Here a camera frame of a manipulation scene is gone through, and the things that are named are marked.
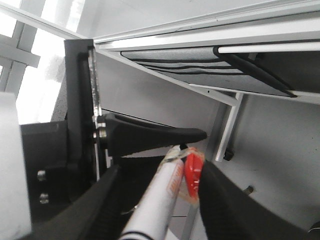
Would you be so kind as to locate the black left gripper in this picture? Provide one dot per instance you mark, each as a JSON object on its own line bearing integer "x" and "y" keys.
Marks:
{"x": 63, "y": 158}

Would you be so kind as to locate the white metal stand frame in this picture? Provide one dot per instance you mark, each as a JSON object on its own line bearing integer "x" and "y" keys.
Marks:
{"x": 225, "y": 100}

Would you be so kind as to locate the grey fabric shelf mat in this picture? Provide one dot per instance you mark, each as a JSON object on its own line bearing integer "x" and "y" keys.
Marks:
{"x": 205, "y": 66}

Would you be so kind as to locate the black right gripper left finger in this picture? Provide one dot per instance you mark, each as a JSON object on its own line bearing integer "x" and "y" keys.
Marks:
{"x": 76, "y": 221}

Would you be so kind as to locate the white whiteboard marker pen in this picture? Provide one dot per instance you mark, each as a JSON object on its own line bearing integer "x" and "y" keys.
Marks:
{"x": 150, "y": 220}

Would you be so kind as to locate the red round magnet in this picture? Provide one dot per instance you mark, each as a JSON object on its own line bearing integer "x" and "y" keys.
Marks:
{"x": 193, "y": 166}

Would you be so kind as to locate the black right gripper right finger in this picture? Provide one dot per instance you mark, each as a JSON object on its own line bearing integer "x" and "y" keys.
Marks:
{"x": 228, "y": 213}

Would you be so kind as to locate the whiteboard with aluminium frame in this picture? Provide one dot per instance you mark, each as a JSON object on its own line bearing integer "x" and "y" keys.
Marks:
{"x": 120, "y": 25}

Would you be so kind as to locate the white horizontal metal rod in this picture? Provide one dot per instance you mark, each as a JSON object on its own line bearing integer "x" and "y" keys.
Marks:
{"x": 268, "y": 48}

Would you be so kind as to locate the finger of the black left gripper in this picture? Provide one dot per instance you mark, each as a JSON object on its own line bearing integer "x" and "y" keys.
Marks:
{"x": 125, "y": 136}

